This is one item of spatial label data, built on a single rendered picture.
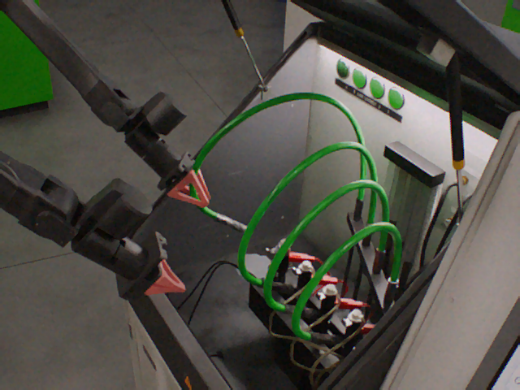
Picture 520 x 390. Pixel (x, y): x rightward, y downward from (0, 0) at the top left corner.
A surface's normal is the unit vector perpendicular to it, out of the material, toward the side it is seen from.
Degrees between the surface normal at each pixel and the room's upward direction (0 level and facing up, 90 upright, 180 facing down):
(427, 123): 90
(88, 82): 54
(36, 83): 90
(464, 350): 76
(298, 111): 90
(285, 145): 90
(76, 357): 0
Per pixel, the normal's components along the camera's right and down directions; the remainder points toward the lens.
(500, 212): -0.81, 0.06
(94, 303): 0.04, -0.83
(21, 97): 0.54, 0.50
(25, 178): 0.65, -0.70
